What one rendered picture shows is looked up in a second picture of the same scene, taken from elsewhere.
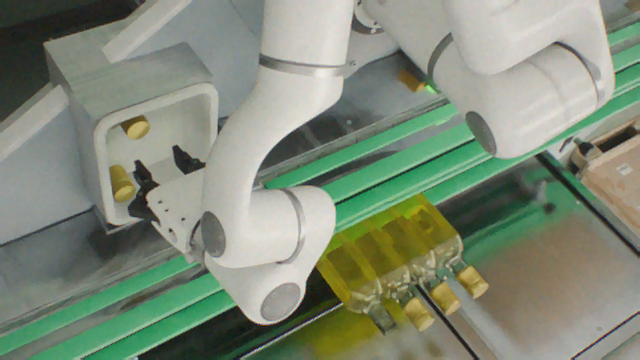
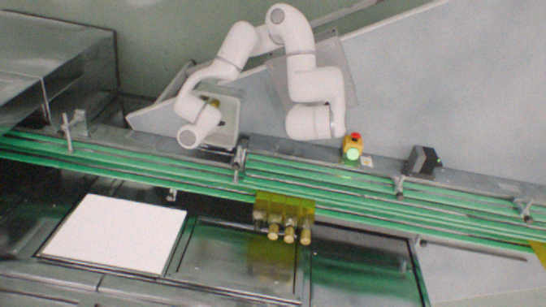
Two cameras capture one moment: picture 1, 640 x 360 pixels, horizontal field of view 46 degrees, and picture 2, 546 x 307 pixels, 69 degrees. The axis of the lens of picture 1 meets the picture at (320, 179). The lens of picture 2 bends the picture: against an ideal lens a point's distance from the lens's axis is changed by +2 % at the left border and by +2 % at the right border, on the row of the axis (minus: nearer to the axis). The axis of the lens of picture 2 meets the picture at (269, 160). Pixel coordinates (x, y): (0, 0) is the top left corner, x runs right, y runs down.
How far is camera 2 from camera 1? 0.84 m
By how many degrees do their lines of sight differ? 35
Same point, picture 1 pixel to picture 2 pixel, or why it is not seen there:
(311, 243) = (202, 119)
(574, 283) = (374, 293)
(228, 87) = (258, 119)
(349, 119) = (296, 153)
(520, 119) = (294, 118)
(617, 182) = not seen: outside the picture
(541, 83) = (309, 110)
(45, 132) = not seen: hidden behind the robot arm
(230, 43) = (261, 100)
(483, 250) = (343, 257)
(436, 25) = not seen: hidden behind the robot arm
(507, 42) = (296, 84)
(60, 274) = (172, 149)
